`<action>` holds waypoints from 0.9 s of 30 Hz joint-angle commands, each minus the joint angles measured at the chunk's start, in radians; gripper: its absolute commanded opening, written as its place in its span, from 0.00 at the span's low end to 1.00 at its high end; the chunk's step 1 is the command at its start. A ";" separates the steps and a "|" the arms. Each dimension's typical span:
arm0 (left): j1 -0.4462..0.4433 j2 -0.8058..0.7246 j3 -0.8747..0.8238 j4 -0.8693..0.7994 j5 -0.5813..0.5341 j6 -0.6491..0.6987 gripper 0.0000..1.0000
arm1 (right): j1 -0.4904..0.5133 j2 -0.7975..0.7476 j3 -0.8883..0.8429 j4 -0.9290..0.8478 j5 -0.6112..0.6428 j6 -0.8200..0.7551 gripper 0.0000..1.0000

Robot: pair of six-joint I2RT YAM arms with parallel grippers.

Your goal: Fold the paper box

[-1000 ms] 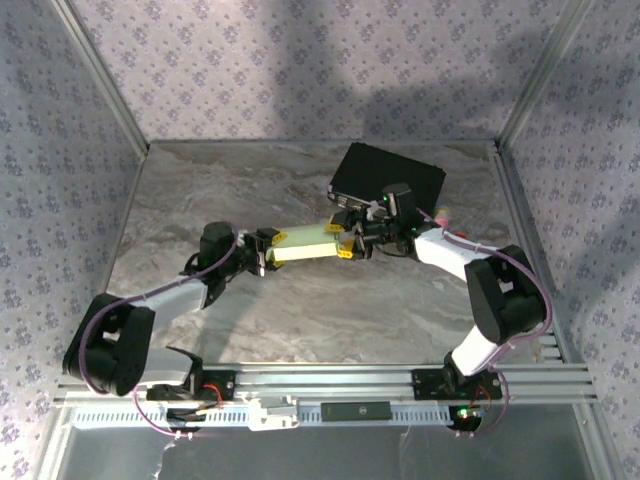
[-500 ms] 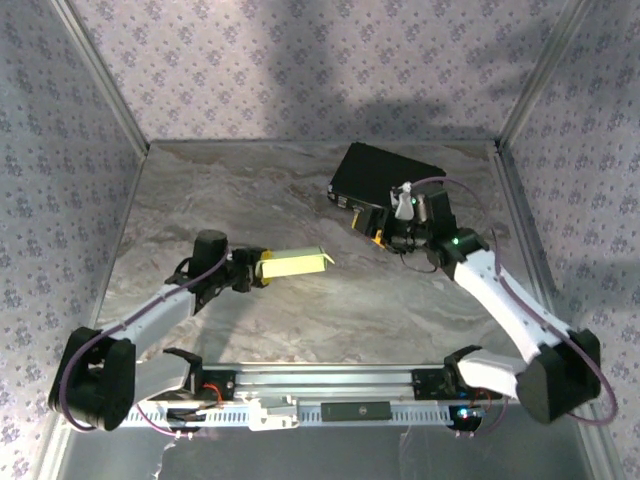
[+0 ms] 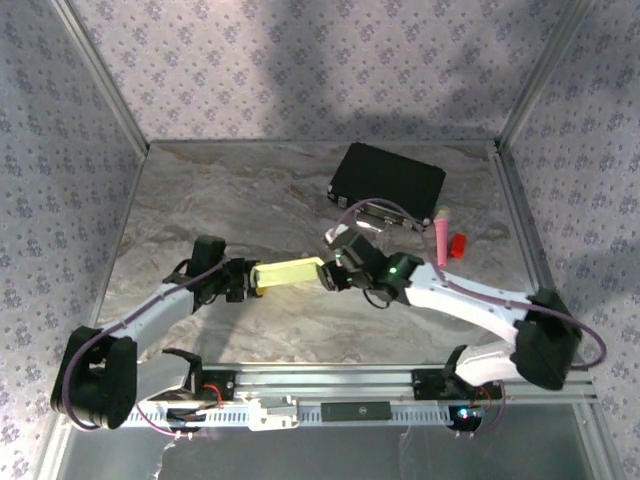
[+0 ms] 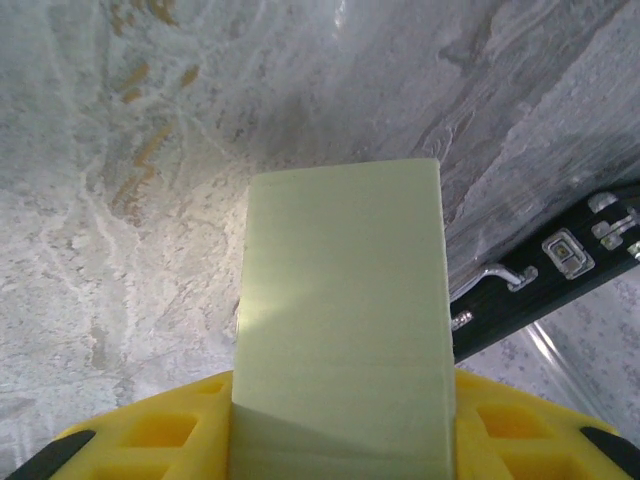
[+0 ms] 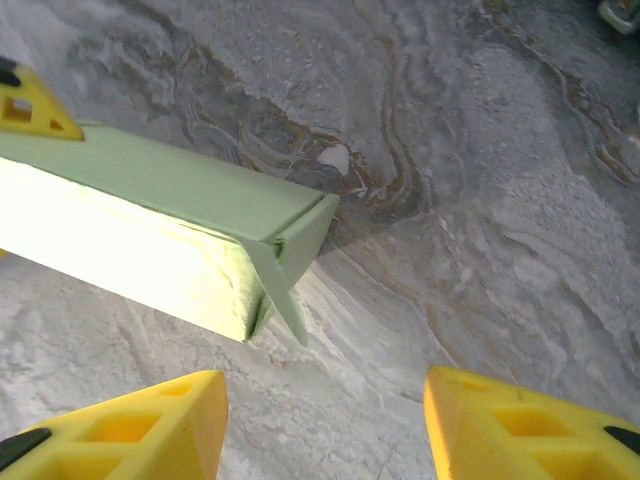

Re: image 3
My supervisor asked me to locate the light green paper box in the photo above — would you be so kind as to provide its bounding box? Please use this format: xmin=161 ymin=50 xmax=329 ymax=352
xmin=251 ymin=256 xmax=325 ymax=291

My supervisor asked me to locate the red block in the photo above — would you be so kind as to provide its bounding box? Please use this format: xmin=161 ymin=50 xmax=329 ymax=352
xmin=446 ymin=232 xmax=469 ymax=260

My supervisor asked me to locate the black case with metal trim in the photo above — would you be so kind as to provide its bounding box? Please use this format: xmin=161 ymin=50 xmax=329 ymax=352
xmin=325 ymin=142 xmax=448 ymax=234

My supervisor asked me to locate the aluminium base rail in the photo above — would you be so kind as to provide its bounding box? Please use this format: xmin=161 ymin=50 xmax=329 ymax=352
xmin=219 ymin=367 xmax=416 ymax=401

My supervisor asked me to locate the white plastic bracket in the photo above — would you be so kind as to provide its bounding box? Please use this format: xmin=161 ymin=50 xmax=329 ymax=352
xmin=247 ymin=396 xmax=301 ymax=432

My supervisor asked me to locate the black bar on duct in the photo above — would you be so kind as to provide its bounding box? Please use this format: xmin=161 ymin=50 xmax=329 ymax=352
xmin=321 ymin=401 xmax=393 ymax=421

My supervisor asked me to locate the white slotted cable duct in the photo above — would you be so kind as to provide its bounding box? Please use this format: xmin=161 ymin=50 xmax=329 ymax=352
xmin=119 ymin=398 xmax=451 ymax=431

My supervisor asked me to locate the aluminium side floor rail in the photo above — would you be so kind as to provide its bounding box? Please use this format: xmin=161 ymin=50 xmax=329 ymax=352
xmin=492 ymin=142 xmax=601 ymax=401

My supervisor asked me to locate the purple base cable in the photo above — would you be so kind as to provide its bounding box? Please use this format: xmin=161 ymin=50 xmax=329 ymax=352
xmin=135 ymin=394 xmax=201 ymax=441
xmin=452 ymin=384 xmax=506 ymax=440

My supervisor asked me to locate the aluminium frame post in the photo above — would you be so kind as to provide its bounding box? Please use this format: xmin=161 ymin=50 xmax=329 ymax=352
xmin=49 ymin=0 xmax=151 ymax=154
xmin=497 ymin=0 xmax=596 ymax=149

